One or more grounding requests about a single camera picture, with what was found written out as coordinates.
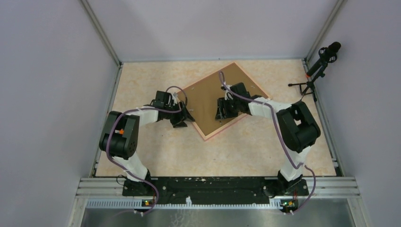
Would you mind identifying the aluminium rail front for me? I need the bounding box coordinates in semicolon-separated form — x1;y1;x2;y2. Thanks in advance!
75;177;361;199

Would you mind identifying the white cable duct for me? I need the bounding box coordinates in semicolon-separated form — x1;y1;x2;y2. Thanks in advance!
86;197;295;210

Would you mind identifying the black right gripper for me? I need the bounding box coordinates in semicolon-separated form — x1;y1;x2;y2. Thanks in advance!
215;97;240;121

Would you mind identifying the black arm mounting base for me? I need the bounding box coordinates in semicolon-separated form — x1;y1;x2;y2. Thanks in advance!
122;176;309;205

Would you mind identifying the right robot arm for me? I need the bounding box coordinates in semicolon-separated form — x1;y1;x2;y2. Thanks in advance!
215;82;321;195

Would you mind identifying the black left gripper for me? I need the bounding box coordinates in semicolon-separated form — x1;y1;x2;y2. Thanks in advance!
164;100;195;128

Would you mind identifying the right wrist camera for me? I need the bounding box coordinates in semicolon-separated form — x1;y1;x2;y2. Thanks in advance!
221;85;233;100

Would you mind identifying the black microphone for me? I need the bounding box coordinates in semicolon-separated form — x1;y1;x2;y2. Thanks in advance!
306;42;341;77

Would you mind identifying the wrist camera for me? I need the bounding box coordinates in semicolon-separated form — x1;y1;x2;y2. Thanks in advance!
170;92;180;104
221;85;233;100

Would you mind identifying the pink wooden picture frame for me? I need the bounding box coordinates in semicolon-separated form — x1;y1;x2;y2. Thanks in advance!
180;61;271;142

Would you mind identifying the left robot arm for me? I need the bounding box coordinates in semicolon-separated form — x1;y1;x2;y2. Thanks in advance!
99;91;195;195

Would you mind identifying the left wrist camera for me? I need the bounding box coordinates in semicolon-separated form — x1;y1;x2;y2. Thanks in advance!
170;92;180;104

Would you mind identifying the brown backing board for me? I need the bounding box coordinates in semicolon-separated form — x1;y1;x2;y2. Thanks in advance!
182;63;270;139

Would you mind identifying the black microphone tripod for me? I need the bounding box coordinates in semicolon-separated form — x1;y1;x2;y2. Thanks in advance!
288;66;326;103

